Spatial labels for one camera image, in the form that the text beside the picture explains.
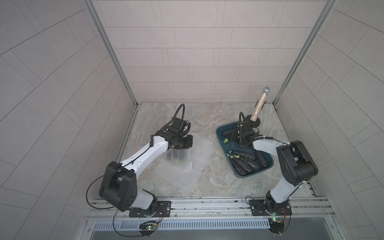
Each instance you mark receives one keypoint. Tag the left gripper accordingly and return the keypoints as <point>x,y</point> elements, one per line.
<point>189,142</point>

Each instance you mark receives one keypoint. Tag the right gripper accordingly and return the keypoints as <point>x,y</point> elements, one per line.
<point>241,144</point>

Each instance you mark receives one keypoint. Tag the teal plastic bin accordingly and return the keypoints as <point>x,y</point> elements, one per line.
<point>243,167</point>

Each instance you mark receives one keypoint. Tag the clear zip-top bag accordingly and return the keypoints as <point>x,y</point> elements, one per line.
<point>185,177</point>

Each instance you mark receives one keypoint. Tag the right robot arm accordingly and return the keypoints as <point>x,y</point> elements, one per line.
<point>297,165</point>

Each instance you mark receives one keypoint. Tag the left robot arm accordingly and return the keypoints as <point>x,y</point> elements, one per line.
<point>119,184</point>

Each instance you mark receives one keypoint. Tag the eggplant at bin back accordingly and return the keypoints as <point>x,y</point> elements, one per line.
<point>229,132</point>

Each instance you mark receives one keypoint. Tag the eggplant at bin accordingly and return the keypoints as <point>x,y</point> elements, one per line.
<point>229,132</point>
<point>243,154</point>

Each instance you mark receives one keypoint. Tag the eggplant at bin front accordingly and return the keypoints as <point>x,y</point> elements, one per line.
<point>243,154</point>

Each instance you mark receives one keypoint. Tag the right controller board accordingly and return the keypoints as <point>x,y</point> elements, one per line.
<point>277,225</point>

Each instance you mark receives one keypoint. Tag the controller board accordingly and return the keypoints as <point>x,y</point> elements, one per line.
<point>148,228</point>
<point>277,225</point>

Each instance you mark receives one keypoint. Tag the left controller board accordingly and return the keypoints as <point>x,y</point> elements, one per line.
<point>148,228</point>

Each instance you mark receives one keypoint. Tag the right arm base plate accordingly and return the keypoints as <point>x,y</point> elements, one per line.
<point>268,207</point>

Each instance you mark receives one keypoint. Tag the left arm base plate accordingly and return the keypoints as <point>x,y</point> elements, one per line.
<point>155,210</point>

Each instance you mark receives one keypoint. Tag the aluminium mounting rail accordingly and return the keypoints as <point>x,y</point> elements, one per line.
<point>180,208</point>

